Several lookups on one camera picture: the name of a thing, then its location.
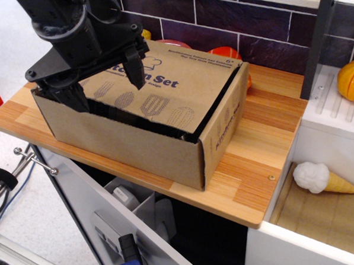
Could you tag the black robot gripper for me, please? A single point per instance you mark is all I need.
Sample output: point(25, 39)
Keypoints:
point(82, 46)

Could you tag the brown cardboard kitchen set box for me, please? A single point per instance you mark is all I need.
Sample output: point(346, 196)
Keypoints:
point(177, 126)

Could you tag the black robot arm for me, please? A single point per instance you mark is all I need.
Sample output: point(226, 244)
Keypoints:
point(102, 9)

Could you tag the yellow toy fruit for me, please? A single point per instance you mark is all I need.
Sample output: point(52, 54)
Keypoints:
point(146, 34)

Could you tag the red toy plate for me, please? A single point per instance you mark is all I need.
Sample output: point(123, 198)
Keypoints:
point(165, 43)

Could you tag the metal bar clamp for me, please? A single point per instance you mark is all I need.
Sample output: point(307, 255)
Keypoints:
point(8, 180)

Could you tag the white cabinet door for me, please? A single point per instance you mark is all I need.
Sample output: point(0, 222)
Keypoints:
point(102, 219)

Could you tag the grey storage bin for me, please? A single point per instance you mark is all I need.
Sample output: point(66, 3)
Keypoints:
point(147, 205)

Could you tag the white dish rack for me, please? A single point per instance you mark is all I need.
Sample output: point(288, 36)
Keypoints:
point(327, 110)

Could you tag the toy ice cream cone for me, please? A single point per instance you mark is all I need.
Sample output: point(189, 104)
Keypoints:
point(318, 178)

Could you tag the orange toy pumpkin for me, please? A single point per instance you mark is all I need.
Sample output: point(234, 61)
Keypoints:
point(345, 81)

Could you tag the dark grey vertical post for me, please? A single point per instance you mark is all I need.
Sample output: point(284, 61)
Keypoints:
point(322, 25)

